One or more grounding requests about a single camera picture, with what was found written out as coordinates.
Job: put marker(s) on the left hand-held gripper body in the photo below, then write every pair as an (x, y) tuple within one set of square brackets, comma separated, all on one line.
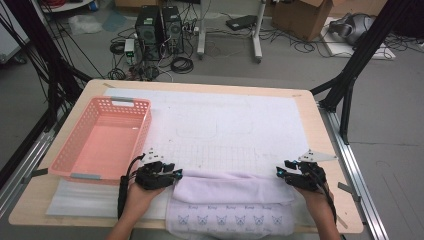
[(150, 178)]

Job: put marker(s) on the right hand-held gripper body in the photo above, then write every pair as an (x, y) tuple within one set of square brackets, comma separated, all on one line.
[(310, 180)]

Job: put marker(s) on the pale printed towel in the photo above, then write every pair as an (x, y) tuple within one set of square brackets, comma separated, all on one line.
[(233, 193)]

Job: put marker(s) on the pink plastic basket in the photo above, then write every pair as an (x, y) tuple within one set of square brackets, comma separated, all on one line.
[(106, 146)]

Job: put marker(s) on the person's right hand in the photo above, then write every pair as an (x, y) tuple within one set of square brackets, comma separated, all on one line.
[(318, 203)]

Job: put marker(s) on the person's left hand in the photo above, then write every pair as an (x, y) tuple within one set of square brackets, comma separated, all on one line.
[(140, 201)]

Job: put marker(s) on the thin wooden stick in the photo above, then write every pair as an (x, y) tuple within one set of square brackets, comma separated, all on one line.
[(343, 222)]

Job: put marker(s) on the white grid mat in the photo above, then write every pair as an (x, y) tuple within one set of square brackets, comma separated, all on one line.
[(226, 126)]

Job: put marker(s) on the white board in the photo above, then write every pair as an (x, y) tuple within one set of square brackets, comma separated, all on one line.
[(336, 48)]

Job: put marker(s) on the small white device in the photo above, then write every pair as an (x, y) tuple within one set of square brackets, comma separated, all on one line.
[(129, 46)]

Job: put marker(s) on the white metal stand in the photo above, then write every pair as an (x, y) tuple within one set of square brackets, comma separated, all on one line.
[(256, 33)]

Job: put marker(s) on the black computer tower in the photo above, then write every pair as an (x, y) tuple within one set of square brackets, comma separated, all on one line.
[(172, 30), (148, 31)]

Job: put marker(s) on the brown cardboard box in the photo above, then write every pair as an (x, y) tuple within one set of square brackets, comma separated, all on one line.
[(300, 16)]

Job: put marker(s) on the grey vacuum cleaner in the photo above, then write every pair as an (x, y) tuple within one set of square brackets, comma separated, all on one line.
[(353, 28)]

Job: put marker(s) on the black flat box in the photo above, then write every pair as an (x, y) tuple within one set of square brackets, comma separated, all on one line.
[(240, 22)]

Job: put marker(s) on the blue floor sheet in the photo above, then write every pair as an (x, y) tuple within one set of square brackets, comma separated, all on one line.
[(114, 20)]

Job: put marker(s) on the clear plastic bag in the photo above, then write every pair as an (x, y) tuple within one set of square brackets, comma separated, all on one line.
[(85, 24)]

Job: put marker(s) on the round white table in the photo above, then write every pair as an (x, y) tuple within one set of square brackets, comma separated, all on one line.
[(71, 6)]

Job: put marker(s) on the white cabinet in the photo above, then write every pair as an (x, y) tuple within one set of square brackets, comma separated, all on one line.
[(10, 43)]

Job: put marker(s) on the grey metal bracket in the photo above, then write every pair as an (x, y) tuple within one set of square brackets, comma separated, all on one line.
[(38, 173), (348, 190)]

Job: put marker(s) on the aluminium rail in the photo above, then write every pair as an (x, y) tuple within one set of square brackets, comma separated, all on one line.
[(30, 156), (369, 216)]

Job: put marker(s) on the black metal frame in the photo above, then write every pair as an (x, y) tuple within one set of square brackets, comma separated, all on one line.
[(41, 43), (368, 43)]

